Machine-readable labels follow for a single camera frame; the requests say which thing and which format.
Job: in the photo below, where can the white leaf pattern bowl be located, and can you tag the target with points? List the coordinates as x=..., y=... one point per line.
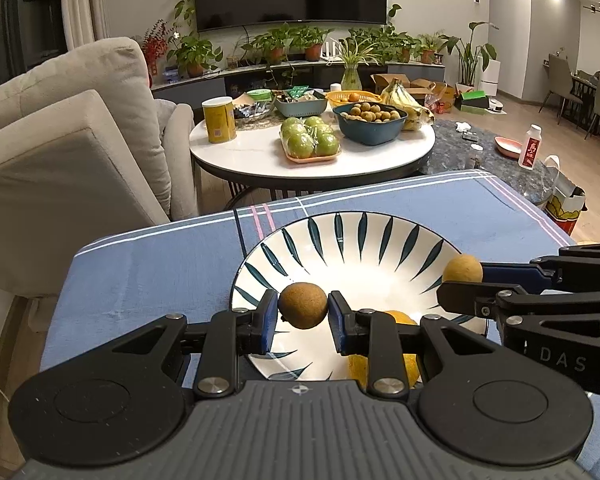
x=360, y=260

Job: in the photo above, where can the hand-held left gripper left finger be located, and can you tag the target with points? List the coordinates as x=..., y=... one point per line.
x=267, y=322

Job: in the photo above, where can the pile of longans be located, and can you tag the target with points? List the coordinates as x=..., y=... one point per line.
x=370, y=111

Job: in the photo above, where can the white bottle red label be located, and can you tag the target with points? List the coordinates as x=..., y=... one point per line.
x=530, y=147

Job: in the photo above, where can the dark blue bowl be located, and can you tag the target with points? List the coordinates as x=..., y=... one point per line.
x=370, y=133

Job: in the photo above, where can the small orange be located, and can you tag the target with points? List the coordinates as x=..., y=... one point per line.
x=354, y=97

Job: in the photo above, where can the dark marble table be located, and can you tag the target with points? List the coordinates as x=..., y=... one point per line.
x=460, y=157

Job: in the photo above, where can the pink dish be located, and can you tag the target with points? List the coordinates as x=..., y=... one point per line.
x=507, y=147

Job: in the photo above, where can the yellow can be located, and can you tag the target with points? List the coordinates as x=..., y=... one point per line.
x=220, y=120

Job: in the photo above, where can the glass dish of candies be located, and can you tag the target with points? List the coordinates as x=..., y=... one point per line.
x=252, y=111

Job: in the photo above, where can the green lid container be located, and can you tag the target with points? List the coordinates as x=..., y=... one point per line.
x=258, y=95

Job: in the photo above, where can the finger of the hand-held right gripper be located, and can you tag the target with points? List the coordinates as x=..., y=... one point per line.
x=480, y=296
x=510, y=274

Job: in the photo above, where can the round white table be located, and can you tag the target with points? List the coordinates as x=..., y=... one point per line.
x=250, y=152

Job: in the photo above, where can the grey basket of snacks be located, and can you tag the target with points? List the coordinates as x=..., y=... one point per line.
x=300, y=108

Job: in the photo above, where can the white paper bag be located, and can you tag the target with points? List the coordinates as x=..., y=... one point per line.
x=565, y=200

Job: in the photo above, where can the beige curtain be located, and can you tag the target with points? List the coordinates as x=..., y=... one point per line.
x=82, y=0

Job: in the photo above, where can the green potted plant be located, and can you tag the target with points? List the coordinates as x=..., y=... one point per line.
x=275, y=42
x=195, y=55
x=312, y=42
x=402, y=45
x=428, y=51

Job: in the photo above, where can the green box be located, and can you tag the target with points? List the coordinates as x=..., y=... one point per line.
x=471, y=97

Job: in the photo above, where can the banana bunch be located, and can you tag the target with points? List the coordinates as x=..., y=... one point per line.
x=402, y=97

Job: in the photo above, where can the orange plastic basket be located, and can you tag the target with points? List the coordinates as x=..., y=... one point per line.
x=337, y=96

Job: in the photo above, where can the yellow lemon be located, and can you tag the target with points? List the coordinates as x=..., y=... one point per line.
x=358, y=367

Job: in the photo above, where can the white robot vacuum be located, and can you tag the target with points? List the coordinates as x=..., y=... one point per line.
x=495, y=106

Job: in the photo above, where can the wrapped green apples tray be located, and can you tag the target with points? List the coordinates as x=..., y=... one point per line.
x=310, y=142

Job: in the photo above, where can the white air purifier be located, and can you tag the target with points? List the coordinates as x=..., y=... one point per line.
x=490, y=79

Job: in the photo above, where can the white tissue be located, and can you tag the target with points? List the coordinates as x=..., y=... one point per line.
x=462, y=126

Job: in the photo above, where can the blue striped tablecloth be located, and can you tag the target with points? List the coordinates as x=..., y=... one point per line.
x=155, y=270

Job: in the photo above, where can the thin branchy potted plant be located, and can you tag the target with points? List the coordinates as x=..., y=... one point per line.
x=155, y=42

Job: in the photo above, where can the large leafy floor plant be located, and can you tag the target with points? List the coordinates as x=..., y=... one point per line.
x=467, y=55

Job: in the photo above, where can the glass vase with plant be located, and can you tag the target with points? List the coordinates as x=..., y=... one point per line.
x=351, y=80

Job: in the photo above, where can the cardboard box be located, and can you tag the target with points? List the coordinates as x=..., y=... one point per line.
x=432, y=90

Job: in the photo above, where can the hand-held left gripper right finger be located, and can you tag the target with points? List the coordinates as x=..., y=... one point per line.
x=337, y=325

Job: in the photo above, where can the grey television cabinet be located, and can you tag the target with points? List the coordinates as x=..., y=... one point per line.
x=205, y=87

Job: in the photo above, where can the brown kiwi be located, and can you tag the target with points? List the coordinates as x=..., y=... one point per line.
x=302, y=306
x=462, y=269

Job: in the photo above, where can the dining table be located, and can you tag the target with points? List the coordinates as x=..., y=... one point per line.
x=582, y=82

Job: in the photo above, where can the beige sofa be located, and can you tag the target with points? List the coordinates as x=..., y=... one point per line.
x=55, y=185

